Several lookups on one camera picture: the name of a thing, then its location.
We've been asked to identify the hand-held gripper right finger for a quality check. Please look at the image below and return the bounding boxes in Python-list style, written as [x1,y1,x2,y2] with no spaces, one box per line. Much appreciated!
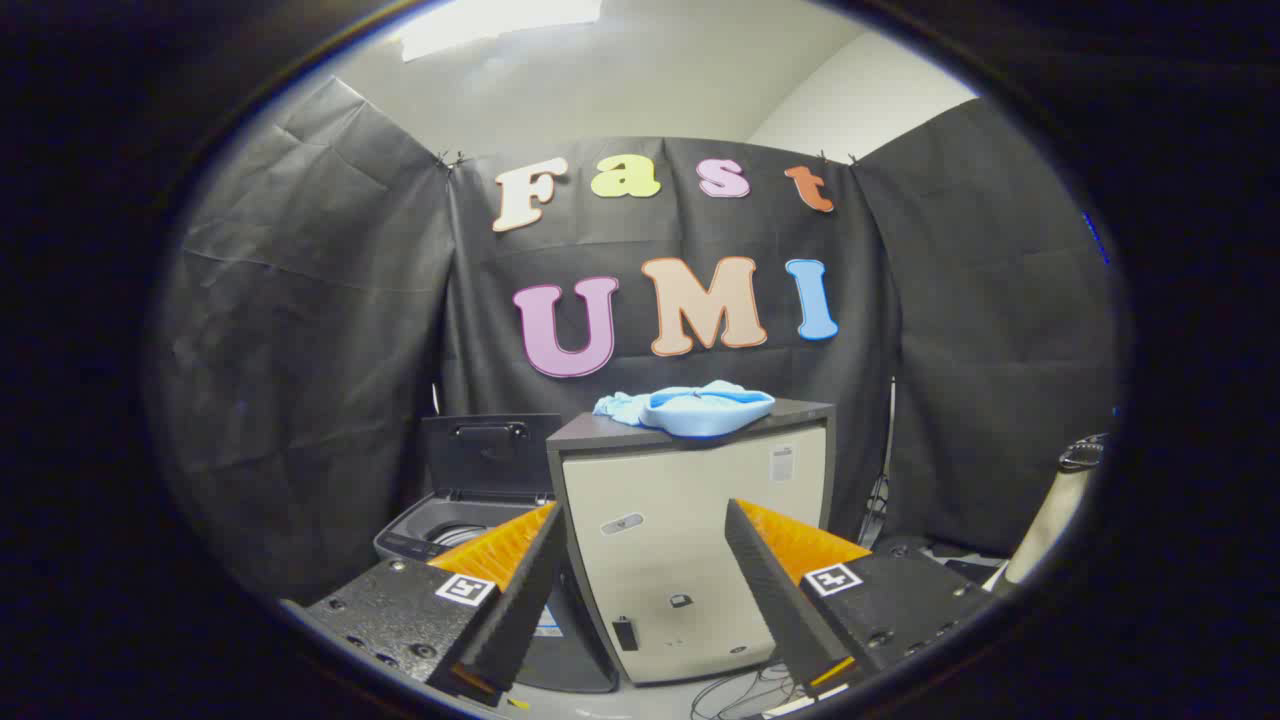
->
[724,498,1001,698]

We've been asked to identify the black backdrop cloth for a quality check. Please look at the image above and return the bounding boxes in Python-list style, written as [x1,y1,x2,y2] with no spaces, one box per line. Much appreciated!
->
[150,75,1121,601]

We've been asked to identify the grey washing machine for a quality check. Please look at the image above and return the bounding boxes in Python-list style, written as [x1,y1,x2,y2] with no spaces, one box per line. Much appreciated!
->
[373,488,619,693]

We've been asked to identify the light blue shirt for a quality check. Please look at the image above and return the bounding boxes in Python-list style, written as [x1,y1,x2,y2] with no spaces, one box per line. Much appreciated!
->
[592,380,776,439]

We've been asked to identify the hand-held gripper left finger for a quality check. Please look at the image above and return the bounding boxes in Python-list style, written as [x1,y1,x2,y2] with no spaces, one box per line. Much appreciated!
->
[305,500,568,708]

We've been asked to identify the floor cables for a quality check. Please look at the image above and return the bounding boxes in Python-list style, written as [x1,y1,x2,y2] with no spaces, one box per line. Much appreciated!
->
[690,660,801,720]

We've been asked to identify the beige bottle with black cap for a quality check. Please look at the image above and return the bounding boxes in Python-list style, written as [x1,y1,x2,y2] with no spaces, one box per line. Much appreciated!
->
[1003,433,1109,586]

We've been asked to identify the ceiling light panel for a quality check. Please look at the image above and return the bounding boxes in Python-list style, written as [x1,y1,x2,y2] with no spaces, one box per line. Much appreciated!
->
[400,0,604,63]

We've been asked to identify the beige cabinet with grey top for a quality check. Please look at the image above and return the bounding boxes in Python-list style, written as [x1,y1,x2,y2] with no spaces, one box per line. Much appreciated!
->
[546,398,837,686]

